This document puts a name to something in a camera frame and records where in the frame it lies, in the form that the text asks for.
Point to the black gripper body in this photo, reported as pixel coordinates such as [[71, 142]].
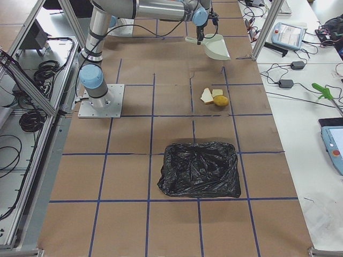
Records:
[[200, 30]]

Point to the pale green dustpan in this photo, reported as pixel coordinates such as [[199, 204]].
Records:
[[214, 46]]

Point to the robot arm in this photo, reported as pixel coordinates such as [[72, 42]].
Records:
[[141, 44]]

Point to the black bag lined bin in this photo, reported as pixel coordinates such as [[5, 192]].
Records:
[[200, 170]]

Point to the small bread slice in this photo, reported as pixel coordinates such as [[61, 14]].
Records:
[[217, 92]]

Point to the large bread slice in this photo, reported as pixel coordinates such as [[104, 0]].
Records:
[[206, 96]]

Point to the yellow potato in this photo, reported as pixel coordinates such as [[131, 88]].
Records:
[[220, 101]]

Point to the black bar tool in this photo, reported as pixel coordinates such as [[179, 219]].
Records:
[[276, 48]]

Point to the far teach pendant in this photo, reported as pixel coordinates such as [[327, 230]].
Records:
[[288, 36]]

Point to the teach pendant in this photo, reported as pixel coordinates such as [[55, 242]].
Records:
[[288, 36], [331, 132]]

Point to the near black power adapter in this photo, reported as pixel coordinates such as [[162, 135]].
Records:
[[286, 83]]

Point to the black power adapter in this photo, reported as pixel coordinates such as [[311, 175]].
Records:
[[297, 65], [286, 83]]

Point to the far black power adapter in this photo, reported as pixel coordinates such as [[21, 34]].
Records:
[[297, 65]]

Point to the near teach pendant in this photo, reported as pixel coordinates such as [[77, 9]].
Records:
[[331, 132]]

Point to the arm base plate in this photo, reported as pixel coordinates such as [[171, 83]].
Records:
[[120, 27], [109, 106]]

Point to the aluminium frame post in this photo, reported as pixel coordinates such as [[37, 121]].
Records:
[[268, 24]]

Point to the green handled grabber tool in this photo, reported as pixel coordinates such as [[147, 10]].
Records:
[[325, 93]]

